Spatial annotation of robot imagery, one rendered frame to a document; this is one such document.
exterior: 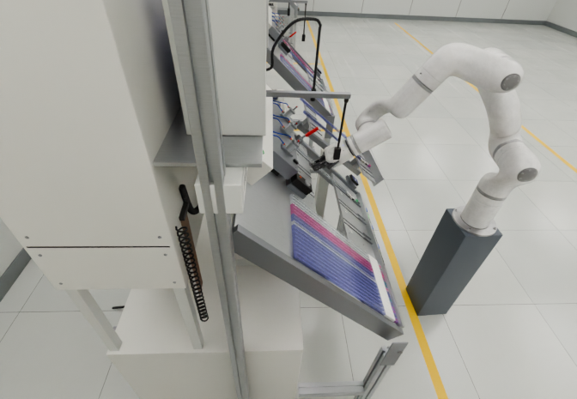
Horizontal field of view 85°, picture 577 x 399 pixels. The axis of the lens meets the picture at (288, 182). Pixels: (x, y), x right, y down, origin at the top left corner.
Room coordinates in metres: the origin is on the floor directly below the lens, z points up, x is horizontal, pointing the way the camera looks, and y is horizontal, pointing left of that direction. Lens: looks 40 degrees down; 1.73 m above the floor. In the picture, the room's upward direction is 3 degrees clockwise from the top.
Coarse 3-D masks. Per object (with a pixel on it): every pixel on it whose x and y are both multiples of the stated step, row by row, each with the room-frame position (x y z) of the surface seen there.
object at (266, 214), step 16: (304, 160) 1.02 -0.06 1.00; (272, 176) 0.75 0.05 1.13; (304, 176) 0.91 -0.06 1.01; (256, 192) 0.63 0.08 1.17; (272, 192) 0.68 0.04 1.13; (288, 192) 0.74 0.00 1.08; (256, 208) 0.57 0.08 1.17; (272, 208) 0.61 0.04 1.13; (288, 208) 0.67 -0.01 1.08; (240, 224) 0.48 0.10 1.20; (256, 224) 0.52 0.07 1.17; (272, 224) 0.55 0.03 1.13; (288, 224) 0.60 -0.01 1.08; (272, 240) 0.50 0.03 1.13; (288, 240) 0.54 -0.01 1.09; (288, 256) 0.49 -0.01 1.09
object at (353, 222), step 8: (344, 184) 1.15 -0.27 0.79; (336, 192) 1.02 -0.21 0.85; (352, 192) 1.15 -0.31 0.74; (344, 200) 1.01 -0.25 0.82; (352, 200) 1.07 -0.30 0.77; (344, 208) 0.95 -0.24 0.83; (352, 208) 1.00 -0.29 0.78; (344, 216) 0.88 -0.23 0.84; (352, 216) 0.93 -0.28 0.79; (360, 216) 0.98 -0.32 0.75; (344, 224) 0.83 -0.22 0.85; (352, 224) 0.88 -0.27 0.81; (360, 224) 0.93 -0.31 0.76; (344, 232) 0.80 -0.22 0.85; (352, 232) 0.82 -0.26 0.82; (360, 232) 0.87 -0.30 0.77; (352, 240) 0.77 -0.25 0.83; (360, 240) 0.81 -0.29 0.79; (368, 240) 0.85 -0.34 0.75; (368, 248) 0.81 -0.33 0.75
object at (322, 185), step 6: (318, 174) 1.41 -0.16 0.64; (318, 180) 1.39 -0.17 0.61; (324, 180) 1.37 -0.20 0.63; (318, 186) 1.37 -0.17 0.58; (324, 186) 1.37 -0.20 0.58; (318, 192) 1.37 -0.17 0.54; (324, 192) 1.37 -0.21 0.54; (318, 198) 1.37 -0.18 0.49; (324, 198) 1.37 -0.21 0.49; (318, 204) 1.37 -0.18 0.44; (324, 204) 1.37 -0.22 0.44; (318, 210) 1.37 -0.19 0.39; (324, 210) 1.37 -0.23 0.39
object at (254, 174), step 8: (272, 120) 0.90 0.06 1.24; (272, 128) 0.85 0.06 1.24; (264, 136) 0.76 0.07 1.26; (272, 136) 0.80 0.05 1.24; (264, 144) 0.72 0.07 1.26; (272, 144) 0.76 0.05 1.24; (264, 152) 0.68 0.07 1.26; (272, 152) 0.72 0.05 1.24; (264, 160) 0.65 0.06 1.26; (272, 160) 0.68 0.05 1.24; (248, 168) 0.64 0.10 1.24; (256, 168) 0.64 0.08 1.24; (264, 168) 0.64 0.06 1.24; (272, 168) 0.64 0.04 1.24; (248, 176) 0.64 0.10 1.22; (256, 176) 0.64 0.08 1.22
